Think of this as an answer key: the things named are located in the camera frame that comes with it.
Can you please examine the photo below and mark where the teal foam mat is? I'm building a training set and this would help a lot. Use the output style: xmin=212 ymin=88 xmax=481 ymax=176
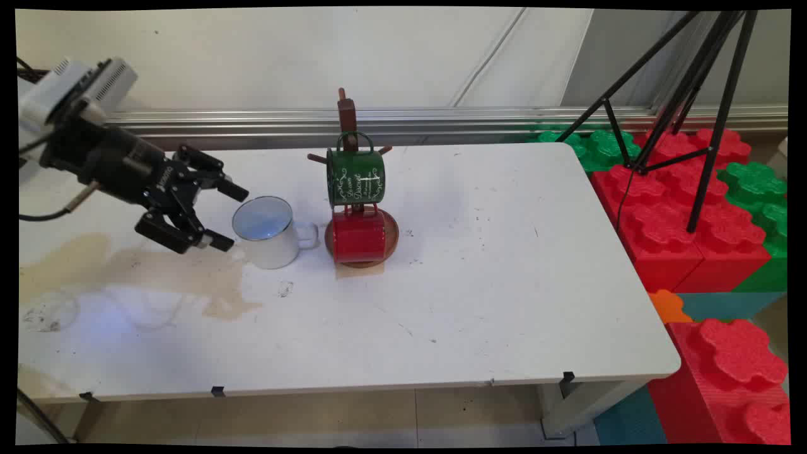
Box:
xmin=676 ymin=291 xmax=786 ymax=323
xmin=593 ymin=385 xmax=669 ymax=446

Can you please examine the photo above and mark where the white table leg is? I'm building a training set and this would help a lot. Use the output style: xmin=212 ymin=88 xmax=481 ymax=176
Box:
xmin=538 ymin=378 xmax=648 ymax=441

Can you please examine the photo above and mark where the black tripod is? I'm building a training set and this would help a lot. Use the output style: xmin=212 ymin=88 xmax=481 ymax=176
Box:
xmin=555 ymin=9 xmax=758 ymax=235

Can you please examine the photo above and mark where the wooden mug tree stand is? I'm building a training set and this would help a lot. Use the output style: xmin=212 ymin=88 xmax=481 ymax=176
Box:
xmin=307 ymin=88 xmax=400 ymax=269

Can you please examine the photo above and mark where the large red foam block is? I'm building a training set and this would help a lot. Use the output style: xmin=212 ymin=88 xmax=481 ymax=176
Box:
xmin=647 ymin=318 xmax=791 ymax=445

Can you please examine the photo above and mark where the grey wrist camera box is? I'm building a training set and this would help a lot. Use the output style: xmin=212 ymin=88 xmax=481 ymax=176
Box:
xmin=54 ymin=57 xmax=139 ymax=122

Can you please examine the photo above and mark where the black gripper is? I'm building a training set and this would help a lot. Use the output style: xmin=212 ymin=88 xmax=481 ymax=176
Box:
xmin=40 ymin=119 xmax=249 ymax=255

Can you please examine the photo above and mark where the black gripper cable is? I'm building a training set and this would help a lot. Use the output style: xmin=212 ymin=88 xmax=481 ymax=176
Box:
xmin=18 ymin=182 xmax=100 ymax=222

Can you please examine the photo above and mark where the red enamel mug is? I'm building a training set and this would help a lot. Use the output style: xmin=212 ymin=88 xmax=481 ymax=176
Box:
xmin=331 ymin=205 xmax=387 ymax=264

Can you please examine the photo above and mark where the aluminium rail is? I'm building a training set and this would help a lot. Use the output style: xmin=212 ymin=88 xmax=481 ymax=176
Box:
xmin=104 ymin=105 xmax=789 ymax=137

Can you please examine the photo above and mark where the green enamel mug white print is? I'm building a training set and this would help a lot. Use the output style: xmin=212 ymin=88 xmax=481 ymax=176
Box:
xmin=326 ymin=131 xmax=386 ymax=209

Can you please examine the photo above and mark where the green foam block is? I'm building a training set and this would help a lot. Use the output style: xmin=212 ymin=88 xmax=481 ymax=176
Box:
xmin=717 ymin=161 xmax=788 ymax=293
xmin=535 ymin=129 xmax=641 ymax=173

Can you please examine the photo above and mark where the orange foam piece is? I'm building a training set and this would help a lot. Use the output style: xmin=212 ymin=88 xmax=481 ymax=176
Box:
xmin=647 ymin=289 xmax=694 ymax=326

